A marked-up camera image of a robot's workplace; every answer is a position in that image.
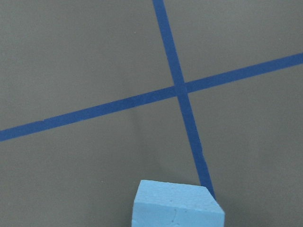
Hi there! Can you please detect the light blue foam block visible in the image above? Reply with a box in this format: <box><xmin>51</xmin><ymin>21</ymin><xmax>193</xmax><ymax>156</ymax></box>
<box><xmin>131</xmin><ymin>180</ymin><xmax>225</xmax><ymax>227</ymax></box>

